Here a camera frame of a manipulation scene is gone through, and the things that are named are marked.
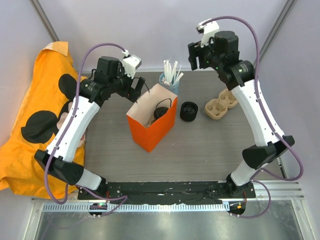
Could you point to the orange paper bag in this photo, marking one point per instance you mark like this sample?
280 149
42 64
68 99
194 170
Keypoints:
152 116

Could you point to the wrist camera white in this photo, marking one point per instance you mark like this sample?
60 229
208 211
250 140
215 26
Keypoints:
130 64
208 31

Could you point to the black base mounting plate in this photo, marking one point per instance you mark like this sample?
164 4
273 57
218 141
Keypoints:
179 192

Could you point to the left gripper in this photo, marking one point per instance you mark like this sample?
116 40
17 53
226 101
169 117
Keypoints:
131 93

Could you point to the white wrapped straws bundle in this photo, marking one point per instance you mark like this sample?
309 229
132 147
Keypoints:
172 73

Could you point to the orange cartoon mouse cloth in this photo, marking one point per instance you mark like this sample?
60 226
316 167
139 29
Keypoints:
42 112

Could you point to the brown pulp cup carrier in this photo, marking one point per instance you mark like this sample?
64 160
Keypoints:
217 108

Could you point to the pulp carrier inside bag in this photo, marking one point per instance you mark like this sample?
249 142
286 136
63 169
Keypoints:
151 121

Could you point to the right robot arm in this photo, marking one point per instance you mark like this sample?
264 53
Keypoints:
219 50

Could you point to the light blue tin cup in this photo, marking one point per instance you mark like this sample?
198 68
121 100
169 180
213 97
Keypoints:
173 88

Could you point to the slotted aluminium rail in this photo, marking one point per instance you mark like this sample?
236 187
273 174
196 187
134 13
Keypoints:
95 207

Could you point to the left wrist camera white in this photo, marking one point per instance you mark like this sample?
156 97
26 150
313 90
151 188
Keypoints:
130 64

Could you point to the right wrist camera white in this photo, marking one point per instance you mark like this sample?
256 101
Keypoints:
208 31

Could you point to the black plastic cup lid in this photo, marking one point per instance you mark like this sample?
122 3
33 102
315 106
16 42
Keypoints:
159 112

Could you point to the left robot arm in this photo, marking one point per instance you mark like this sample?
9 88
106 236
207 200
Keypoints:
112 76

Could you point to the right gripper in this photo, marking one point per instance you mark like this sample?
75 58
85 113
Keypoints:
196 47

